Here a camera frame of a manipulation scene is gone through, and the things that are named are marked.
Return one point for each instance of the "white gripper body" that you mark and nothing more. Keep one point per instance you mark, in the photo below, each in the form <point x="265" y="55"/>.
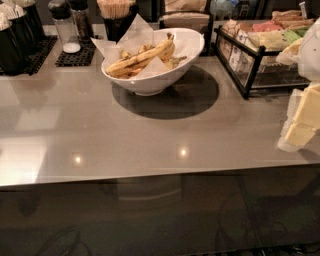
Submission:
<point x="310" y="56"/>

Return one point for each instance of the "small bananas in bowl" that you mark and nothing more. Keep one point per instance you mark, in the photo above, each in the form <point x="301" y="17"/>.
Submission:
<point x="172" y="63"/>

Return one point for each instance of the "black cylindrical container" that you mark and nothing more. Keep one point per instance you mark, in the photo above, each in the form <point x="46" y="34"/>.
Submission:
<point x="33" y="21"/>
<point x="16" y="43"/>

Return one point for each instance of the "white ceramic bowl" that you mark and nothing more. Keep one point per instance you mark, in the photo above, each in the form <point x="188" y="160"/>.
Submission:
<point x="155" y="77"/>

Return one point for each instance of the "black wire condiment rack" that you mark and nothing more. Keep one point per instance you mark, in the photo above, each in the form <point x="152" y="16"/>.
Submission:
<point x="254" y="69"/>

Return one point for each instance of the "large black rubber mat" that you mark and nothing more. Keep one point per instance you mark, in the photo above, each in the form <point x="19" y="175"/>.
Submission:
<point x="35" y="61"/>

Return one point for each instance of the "black napkin holder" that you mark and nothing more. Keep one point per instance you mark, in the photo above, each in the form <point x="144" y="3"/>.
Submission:
<point x="192" y="14"/>

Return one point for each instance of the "glass salt shaker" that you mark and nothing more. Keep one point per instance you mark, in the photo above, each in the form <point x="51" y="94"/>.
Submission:
<point x="62" y="17"/>

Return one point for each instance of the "glass pepper shaker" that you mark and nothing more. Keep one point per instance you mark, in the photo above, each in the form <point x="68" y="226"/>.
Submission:
<point x="80" y="12"/>

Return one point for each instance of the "assorted sweetener packets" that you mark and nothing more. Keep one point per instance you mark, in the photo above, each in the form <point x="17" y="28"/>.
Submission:
<point x="283" y="33"/>

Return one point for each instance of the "white paper bowl liner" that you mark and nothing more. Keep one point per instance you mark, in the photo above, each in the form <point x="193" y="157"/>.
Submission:
<point x="144" y="53"/>

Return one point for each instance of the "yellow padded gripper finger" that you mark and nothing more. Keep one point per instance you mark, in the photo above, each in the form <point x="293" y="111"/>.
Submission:
<point x="303" y="119"/>

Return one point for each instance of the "black stir stick cup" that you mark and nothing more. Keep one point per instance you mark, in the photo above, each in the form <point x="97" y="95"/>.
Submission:
<point x="117" y="16"/>

